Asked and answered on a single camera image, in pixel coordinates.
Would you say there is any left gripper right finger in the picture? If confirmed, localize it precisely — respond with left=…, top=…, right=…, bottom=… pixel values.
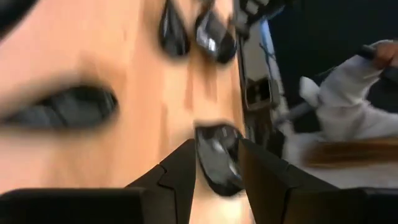
left=238, top=139, right=398, bottom=224

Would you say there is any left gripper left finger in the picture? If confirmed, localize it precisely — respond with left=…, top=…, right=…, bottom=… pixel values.
left=0, top=139, right=197, bottom=224

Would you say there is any black spoon shaped mini plate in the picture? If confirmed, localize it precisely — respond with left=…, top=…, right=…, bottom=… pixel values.
left=194, top=8, right=238, bottom=65

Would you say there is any black mouse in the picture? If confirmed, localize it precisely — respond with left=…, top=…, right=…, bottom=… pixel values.
left=158, top=0, right=192, bottom=59

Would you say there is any black leaf shaped mini plate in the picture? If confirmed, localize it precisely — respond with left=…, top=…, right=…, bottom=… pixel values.
left=0, top=84, right=119, bottom=131

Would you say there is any person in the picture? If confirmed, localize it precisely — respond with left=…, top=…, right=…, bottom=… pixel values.
left=278, top=39, right=398, bottom=189

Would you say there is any metal table frame rail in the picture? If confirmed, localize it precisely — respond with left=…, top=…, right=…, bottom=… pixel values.
left=232, top=0, right=292, bottom=156

